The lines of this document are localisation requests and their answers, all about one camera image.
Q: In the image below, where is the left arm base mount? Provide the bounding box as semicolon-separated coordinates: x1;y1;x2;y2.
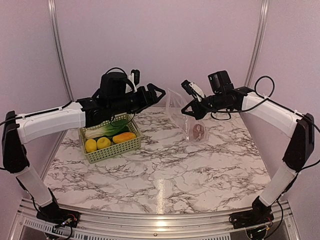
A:
36;202;80;228

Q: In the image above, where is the left aluminium corner post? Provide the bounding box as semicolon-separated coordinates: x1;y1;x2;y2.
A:
48;0;74;101

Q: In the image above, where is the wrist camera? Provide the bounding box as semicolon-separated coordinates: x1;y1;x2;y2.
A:
181;79;206;102
126;69;140;93

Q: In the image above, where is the clear zip top bag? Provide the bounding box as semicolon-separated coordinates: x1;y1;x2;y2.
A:
165;88;209;143

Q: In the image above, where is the yellow lemon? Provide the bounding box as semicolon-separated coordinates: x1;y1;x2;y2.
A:
96;137;112;150
84;138;98;153

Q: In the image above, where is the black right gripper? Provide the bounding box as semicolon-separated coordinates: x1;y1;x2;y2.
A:
181;92;226;120

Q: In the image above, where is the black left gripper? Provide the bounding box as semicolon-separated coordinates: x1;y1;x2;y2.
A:
109;83;167;116

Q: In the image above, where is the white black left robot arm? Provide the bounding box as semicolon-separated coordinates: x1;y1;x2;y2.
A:
1;67;166;223

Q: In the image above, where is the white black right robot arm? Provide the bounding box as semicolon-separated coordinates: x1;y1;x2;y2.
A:
181;70;318;228

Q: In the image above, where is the green bok choy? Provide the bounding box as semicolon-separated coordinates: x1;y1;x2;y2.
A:
84;119;127;139

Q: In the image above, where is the aluminium corner post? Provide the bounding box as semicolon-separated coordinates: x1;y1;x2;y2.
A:
48;0;74;101
244;0;270;87

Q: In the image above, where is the aluminium front frame rail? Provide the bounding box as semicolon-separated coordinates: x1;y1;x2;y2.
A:
9;198;301;240

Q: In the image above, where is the right aluminium corner post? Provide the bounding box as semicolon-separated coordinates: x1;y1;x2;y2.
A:
244;0;270;87

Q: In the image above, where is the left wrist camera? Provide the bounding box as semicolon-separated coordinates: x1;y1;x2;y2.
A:
126;69;140;93

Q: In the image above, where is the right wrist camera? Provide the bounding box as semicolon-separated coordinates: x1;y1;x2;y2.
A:
181;79;206;102

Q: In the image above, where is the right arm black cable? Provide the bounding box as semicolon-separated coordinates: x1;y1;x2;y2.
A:
212;76;320;173

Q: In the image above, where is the pale green perforated basket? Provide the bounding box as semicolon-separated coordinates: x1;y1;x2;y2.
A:
78;113;142;164

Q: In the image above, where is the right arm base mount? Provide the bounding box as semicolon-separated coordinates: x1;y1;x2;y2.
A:
228;208;274;229

